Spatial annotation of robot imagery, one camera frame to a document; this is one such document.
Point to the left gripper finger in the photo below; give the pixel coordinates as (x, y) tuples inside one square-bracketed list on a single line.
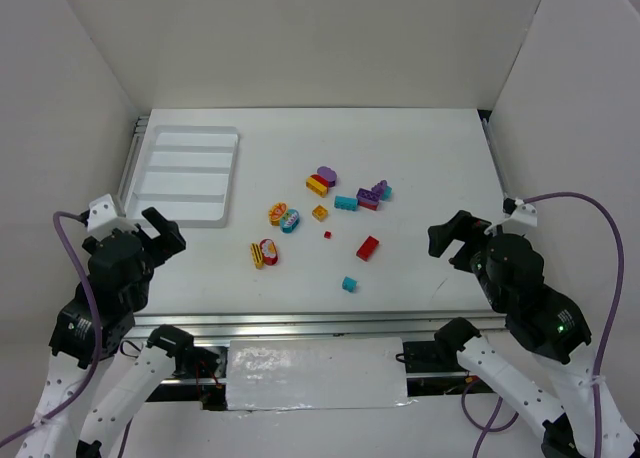
[(157, 221), (168, 243)]

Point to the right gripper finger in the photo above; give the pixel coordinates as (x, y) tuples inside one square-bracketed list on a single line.
[(461, 227), (474, 244)]

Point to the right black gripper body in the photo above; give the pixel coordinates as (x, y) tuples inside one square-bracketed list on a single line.
[(465, 245)]

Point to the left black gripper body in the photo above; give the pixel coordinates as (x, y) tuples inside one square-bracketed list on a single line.
[(157, 239)]

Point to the red rectangular lego brick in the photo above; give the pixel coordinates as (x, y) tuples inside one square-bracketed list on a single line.
[(368, 247)]

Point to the red rounded picture lego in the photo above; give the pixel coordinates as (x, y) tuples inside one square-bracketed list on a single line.
[(269, 252)]

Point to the small teal lego brick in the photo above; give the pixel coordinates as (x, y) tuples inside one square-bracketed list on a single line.
[(349, 284)]

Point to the small yellow square lego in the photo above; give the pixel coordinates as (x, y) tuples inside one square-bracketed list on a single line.
[(320, 213)]

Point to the yellow striped lego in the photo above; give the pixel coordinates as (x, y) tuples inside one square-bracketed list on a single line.
[(257, 255)]

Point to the yellow butterfly lego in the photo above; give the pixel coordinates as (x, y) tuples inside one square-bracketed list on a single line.
[(276, 212)]

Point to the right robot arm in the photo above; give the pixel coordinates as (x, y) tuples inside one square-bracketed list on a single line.
[(581, 419)]

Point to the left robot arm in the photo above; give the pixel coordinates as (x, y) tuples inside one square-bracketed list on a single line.
[(90, 328)]

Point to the white divided sorting tray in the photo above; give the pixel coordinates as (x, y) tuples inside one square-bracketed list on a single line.
[(185, 172)]

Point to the teal lego under purple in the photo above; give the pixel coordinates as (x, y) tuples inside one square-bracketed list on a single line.
[(387, 193)]

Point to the purple studded lego piece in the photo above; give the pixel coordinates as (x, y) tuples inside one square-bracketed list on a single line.
[(380, 188)]

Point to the red lego under purple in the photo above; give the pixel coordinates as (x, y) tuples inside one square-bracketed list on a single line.
[(368, 205)]

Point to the purple flat lego brick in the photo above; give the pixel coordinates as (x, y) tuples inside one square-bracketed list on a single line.
[(366, 196)]

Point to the teal long lego brick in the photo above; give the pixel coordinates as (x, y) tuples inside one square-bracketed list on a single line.
[(346, 203)]

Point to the teal flower lego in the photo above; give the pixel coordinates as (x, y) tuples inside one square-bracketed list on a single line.
[(289, 221)]

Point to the purple rounded lego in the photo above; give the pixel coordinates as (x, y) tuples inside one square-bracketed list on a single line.
[(327, 174)]

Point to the yellow long lego brick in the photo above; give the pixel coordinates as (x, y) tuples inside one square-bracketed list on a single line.
[(316, 187)]

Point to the white taped cover plate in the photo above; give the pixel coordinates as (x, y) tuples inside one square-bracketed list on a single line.
[(315, 374)]

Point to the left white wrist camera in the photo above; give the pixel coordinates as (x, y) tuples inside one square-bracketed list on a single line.
[(105, 216)]

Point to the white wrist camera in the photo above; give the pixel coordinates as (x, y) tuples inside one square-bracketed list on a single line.
[(519, 214), (105, 216)]

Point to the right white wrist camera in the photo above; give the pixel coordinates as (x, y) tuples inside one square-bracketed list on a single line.
[(519, 214)]

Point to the aluminium front rail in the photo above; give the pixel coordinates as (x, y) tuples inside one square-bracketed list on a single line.
[(236, 326)]

